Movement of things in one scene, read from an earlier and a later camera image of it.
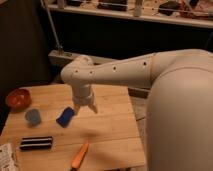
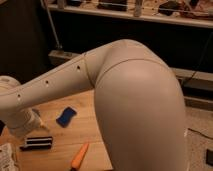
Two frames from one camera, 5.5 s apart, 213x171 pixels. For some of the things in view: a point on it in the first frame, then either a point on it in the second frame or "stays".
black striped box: (36, 143) stays
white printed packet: (7, 159) stays
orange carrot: (78, 158) stays
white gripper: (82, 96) to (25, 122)
